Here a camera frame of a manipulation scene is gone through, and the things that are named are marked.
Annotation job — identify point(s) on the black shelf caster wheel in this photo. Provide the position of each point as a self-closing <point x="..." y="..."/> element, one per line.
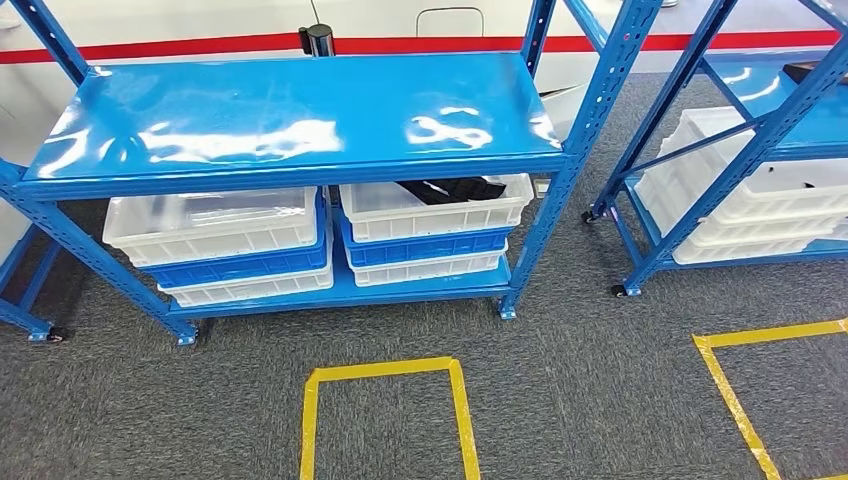
<point x="618" y="291"/>
<point x="56" y="336"/>
<point x="588" y="216"/>

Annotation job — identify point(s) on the blue metal shelf unit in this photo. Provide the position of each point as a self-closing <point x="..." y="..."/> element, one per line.
<point x="265" y="119"/>
<point x="26" y="318"/>
<point x="729" y="166"/>

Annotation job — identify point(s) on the black plastic part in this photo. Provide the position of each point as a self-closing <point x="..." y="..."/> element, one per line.
<point x="815" y="69"/>

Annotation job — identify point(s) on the black plastic trim piece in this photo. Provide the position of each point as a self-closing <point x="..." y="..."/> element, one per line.
<point x="457" y="191"/>

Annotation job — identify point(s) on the yellow floor tape square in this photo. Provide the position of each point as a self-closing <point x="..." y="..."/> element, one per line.
<point x="768" y="334"/>
<point x="384" y="368"/>

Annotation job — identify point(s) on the white red-striped vehicle body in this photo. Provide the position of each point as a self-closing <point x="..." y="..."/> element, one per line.
<point x="199" y="20"/>

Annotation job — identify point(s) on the black-topped stanchion post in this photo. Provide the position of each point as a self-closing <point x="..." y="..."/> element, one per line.
<point x="319" y="40"/>

